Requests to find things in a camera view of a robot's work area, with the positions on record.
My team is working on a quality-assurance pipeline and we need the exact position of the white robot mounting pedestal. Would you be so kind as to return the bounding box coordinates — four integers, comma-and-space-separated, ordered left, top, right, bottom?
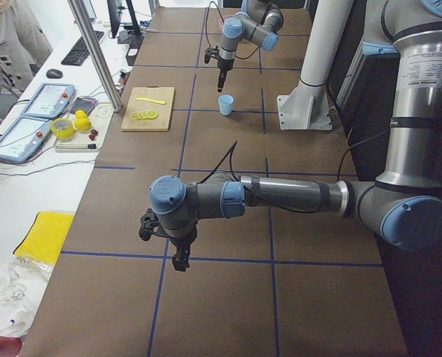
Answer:
277, 0, 353, 130

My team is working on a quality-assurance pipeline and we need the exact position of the teach pendant near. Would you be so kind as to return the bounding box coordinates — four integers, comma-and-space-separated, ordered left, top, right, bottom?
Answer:
0, 116, 53, 164

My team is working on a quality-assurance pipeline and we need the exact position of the pink bowl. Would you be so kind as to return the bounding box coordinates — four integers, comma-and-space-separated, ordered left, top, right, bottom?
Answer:
218, 15, 234, 29

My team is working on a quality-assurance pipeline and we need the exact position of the yellow cloth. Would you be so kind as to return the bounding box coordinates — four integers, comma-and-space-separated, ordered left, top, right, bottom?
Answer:
13, 211, 74, 266

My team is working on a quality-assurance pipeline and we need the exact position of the purple grey notebook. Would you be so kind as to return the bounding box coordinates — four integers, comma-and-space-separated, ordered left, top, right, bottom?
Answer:
69, 97, 98, 115

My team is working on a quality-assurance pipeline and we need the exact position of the yellow plastic knife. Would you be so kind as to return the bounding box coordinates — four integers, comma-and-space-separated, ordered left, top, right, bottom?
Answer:
135, 97, 167, 105

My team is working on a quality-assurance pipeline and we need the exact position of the yellow tape roll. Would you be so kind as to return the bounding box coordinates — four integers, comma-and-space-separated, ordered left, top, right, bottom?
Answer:
51, 118, 76, 141

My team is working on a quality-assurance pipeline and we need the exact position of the black keyboard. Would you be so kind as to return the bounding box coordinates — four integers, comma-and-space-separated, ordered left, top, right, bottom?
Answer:
61, 37, 89, 66

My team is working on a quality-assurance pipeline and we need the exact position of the black monitor stand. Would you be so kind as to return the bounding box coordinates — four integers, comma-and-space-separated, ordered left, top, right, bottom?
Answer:
106, 0, 146, 45

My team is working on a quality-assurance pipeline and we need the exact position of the yellow lemon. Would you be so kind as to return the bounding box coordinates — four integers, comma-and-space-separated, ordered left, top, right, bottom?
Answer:
75, 110, 89, 120
74, 119, 92, 132

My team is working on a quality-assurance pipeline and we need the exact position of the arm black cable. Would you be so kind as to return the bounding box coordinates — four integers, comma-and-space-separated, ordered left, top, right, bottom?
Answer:
204, 0, 263, 61
199, 140, 393, 214

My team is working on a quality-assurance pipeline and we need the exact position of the white tray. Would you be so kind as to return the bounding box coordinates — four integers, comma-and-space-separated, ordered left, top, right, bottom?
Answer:
51, 103, 113, 152

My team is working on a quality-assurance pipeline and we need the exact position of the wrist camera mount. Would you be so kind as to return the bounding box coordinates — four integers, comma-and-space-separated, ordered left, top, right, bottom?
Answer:
138, 208, 170, 242
204, 46, 220, 64

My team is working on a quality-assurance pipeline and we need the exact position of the red object at corner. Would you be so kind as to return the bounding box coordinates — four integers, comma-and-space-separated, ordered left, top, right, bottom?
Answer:
0, 336, 22, 357

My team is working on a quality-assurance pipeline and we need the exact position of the light blue paper cup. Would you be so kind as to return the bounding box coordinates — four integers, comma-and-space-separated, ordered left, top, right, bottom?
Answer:
218, 94, 234, 116

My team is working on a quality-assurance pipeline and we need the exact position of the teach pendant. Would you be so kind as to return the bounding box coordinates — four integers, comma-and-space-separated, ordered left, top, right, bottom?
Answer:
22, 83, 76, 119
0, 116, 53, 164

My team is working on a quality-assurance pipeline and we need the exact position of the person in beige clothes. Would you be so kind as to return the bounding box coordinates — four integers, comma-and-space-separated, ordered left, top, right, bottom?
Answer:
0, 1, 52, 92

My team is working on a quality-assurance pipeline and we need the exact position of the teach pendant far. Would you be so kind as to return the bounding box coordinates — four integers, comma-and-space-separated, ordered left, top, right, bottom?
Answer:
22, 83, 76, 119

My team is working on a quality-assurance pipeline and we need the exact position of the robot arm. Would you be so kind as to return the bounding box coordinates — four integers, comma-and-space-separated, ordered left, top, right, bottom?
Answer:
139, 1, 442, 271
205, 1, 284, 93

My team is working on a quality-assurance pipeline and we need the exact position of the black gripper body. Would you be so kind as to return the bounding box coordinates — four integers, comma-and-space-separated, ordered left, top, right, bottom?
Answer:
167, 222, 197, 258
217, 48, 235, 73

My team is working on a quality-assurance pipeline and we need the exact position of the crumpled clear plastic bag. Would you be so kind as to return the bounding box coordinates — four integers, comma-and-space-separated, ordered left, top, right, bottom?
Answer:
0, 257, 54, 338

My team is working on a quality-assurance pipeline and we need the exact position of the wooden stick black tip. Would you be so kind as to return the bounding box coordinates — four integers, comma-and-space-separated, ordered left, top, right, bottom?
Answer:
55, 144, 97, 150

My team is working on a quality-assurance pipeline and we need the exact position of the black computer mouse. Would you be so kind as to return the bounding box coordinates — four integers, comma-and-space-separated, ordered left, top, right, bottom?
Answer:
45, 68, 63, 79

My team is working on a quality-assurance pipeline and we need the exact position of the aluminium frame post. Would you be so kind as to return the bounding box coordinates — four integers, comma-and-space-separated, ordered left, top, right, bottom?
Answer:
68, 0, 123, 112

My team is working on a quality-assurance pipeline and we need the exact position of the bamboo cutting board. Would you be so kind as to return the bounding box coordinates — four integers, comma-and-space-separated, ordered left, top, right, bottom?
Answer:
121, 87, 175, 132

